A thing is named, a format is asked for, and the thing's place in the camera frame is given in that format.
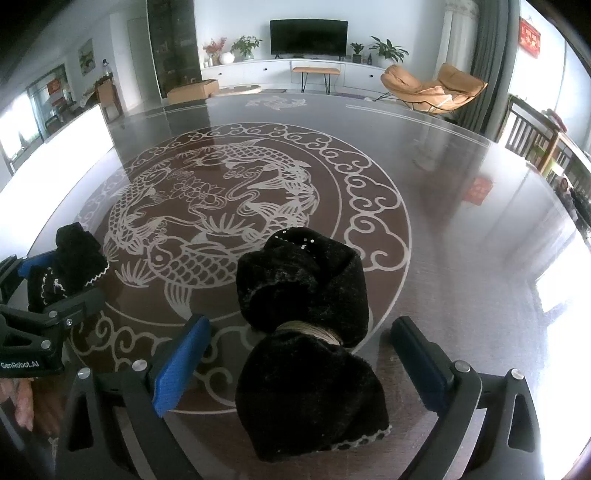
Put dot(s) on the green potted plant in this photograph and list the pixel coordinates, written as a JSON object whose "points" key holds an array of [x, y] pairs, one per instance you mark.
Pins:
{"points": [[245, 46], [388, 51]]}

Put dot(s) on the dark glass display cabinet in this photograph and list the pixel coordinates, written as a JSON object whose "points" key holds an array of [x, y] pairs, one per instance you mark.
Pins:
{"points": [[173, 40]]}

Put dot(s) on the left hand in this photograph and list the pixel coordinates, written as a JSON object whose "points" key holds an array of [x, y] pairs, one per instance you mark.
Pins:
{"points": [[36, 405]]}

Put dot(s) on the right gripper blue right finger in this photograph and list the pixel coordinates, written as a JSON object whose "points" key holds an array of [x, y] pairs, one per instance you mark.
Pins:
{"points": [[509, 442]]}

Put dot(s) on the orange lounge chair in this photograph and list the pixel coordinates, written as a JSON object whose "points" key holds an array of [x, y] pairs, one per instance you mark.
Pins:
{"points": [[451, 90]]}

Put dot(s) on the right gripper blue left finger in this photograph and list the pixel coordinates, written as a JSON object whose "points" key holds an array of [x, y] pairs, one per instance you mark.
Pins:
{"points": [[91, 444]]}

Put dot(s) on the black fuzzy scrunchie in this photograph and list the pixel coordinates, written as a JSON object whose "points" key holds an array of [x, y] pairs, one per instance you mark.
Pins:
{"points": [[78, 264]]}

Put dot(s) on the cardboard box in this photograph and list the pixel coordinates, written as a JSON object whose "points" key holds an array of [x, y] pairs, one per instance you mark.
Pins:
{"points": [[193, 92]]}

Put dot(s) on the green potted plant left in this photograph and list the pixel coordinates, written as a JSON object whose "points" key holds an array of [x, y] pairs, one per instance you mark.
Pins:
{"points": [[245, 46]]}

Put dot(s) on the dark wooden chair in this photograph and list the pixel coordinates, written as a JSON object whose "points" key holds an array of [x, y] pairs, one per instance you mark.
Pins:
{"points": [[535, 137]]}

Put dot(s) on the white storage box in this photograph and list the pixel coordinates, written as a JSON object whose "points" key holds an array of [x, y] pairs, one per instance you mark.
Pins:
{"points": [[65, 158]]}

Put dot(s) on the white tv cabinet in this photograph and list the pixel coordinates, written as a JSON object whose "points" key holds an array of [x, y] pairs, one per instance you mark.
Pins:
{"points": [[292, 74]]}

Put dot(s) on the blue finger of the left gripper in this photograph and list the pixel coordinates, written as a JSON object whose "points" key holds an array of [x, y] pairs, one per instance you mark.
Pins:
{"points": [[14, 270], [70, 311]]}

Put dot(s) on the green potted plant right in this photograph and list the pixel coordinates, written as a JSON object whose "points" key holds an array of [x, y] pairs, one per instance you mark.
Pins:
{"points": [[388, 51]]}

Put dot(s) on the black flat television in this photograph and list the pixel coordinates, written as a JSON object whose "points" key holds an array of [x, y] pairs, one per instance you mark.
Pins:
{"points": [[309, 37]]}

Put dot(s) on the red flower vase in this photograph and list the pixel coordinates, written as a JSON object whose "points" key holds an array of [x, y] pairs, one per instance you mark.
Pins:
{"points": [[213, 50]]}

